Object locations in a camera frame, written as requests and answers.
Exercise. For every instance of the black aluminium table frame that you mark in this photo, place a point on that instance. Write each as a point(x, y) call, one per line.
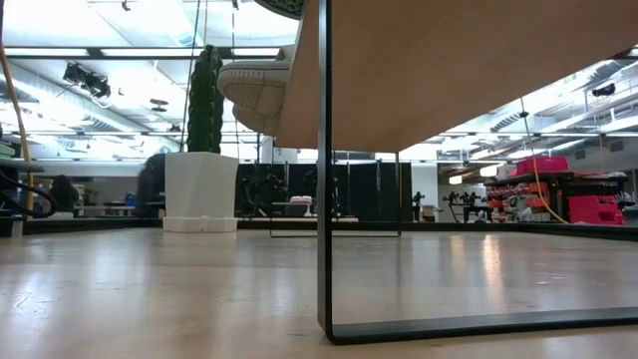
point(473, 228)

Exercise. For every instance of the wooden shelf with black frame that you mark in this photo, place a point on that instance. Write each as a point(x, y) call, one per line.
point(448, 75)

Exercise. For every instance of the red storage bin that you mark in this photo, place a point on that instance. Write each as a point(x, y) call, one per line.
point(598, 210)
point(543, 165)

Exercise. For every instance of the green cactus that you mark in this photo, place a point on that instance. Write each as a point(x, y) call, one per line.
point(204, 100)

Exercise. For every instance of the black partition wall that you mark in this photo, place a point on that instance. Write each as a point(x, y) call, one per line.
point(369, 194)

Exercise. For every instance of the black ceiling-mounted device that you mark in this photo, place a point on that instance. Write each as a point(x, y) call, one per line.
point(604, 90)
point(87, 82)

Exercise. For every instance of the person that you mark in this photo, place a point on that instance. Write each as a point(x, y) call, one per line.
point(150, 187)
point(64, 194)

